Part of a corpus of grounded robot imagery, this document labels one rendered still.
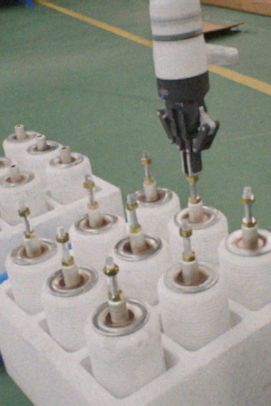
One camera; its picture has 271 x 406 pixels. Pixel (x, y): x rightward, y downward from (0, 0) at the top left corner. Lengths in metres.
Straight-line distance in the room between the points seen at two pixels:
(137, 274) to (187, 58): 0.31
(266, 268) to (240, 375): 0.15
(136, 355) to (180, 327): 0.09
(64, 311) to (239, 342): 0.24
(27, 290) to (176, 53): 0.42
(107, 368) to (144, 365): 0.05
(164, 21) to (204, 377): 0.47
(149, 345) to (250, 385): 0.20
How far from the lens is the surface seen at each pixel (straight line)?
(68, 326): 0.82
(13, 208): 1.19
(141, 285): 0.86
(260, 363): 0.87
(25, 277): 0.90
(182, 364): 0.78
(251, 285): 0.85
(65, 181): 1.22
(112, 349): 0.72
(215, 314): 0.79
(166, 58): 0.82
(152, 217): 0.99
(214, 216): 0.94
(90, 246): 0.94
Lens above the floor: 0.70
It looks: 26 degrees down
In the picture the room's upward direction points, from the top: 9 degrees counter-clockwise
